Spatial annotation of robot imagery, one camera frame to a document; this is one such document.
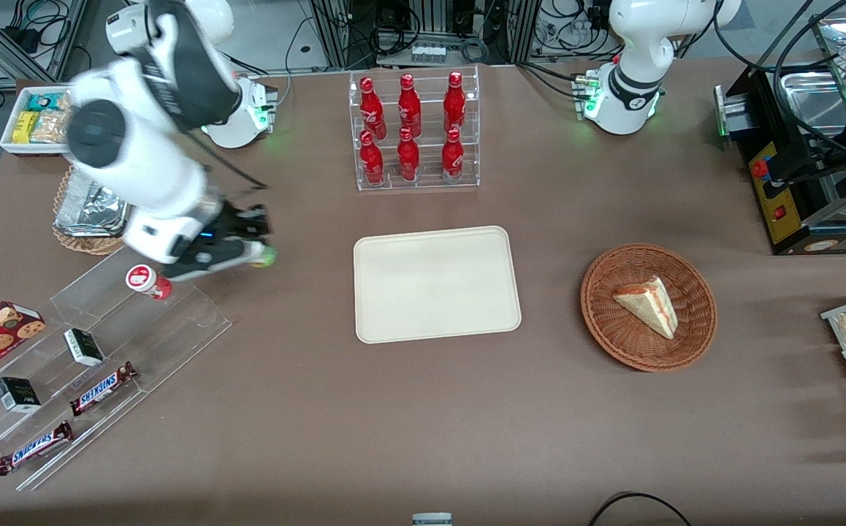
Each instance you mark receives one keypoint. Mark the clear acrylic stepped display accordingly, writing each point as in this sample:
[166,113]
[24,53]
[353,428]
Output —
[167,329]

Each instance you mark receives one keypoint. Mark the teal snack pack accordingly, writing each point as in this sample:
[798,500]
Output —
[43,101]

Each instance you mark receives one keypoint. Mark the silver foil packet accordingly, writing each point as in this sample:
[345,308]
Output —
[90,212]

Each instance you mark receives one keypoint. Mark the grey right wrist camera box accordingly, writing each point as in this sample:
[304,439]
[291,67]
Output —
[218,259]

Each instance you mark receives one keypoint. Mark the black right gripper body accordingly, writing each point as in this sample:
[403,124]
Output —
[236,220]

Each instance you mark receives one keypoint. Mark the white power strip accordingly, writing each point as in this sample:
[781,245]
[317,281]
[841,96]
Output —
[429,53]

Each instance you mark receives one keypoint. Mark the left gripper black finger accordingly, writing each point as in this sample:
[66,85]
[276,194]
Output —
[799,169]

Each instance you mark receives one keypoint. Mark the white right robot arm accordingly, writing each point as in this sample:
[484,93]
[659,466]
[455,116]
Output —
[138,161]

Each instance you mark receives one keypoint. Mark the Snickers chocolate bar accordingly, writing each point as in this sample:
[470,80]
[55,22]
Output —
[101,389]
[34,448]

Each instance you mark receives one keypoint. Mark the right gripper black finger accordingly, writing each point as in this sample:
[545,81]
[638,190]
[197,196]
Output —
[259,231]
[258,215]

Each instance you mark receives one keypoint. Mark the white snack bin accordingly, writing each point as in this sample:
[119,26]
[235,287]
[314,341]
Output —
[28,148]

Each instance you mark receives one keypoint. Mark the small black box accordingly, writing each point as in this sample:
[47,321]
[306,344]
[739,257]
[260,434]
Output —
[84,348]
[17,394]

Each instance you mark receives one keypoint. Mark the light wicker basket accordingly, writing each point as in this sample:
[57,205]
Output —
[83,245]

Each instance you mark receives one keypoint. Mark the red cola bottle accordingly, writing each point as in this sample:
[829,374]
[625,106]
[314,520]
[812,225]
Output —
[452,157]
[408,159]
[409,106]
[372,109]
[454,102]
[372,162]

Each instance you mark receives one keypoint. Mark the wrapped triangular sandwich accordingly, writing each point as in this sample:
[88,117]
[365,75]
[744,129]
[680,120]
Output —
[649,305]

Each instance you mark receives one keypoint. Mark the clear peanut snack bag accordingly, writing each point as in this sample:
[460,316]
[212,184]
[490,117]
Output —
[50,128]
[66,99]

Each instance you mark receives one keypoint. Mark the red gum bottle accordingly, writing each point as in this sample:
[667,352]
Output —
[144,280]

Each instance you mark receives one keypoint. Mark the green gum bottle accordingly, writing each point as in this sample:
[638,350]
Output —
[267,256]

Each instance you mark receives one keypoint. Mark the brown round wicker basket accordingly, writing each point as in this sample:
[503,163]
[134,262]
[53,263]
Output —
[613,329]

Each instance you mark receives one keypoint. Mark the yellow snack pack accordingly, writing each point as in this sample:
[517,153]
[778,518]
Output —
[25,127]

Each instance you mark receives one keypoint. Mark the beige plastic tray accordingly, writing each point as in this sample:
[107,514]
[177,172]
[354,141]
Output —
[437,285]

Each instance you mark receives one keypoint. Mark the clear acrylic bottle rack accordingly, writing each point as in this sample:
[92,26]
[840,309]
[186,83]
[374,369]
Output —
[430,157]

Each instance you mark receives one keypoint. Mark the black sealing machine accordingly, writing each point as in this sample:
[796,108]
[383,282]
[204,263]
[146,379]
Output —
[795,212]

